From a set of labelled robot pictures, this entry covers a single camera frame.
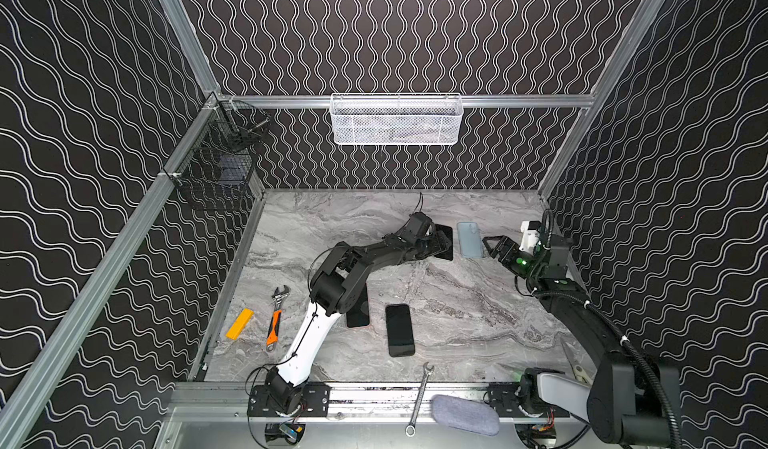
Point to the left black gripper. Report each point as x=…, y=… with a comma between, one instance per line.
x=429, y=239

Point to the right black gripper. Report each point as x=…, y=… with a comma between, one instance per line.
x=505, y=254

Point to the pale blue phone case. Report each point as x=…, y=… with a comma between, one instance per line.
x=470, y=240

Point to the black phone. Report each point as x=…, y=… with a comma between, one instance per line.
x=359, y=315
x=400, y=336

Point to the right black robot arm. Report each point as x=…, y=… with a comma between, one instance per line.
x=633, y=399

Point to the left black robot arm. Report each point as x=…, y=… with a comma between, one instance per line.
x=337, y=286

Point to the white scissors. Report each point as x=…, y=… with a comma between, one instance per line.
x=579, y=373

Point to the grey cloth pad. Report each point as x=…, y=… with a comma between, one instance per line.
x=465, y=415

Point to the silver wrench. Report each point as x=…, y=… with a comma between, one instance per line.
x=410, y=429

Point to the yellow block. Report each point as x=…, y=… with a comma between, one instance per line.
x=240, y=323

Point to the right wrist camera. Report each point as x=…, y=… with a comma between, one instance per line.
x=530, y=236

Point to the white wire basket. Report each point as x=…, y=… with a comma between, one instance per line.
x=396, y=119

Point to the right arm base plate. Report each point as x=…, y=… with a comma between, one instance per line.
x=504, y=399

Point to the orange handled adjustable wrench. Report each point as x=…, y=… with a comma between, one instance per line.
x=279, y=296

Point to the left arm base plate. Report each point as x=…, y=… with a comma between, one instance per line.
x=310, y=400

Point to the black wire basket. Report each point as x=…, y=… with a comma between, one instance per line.
x=215, y=176

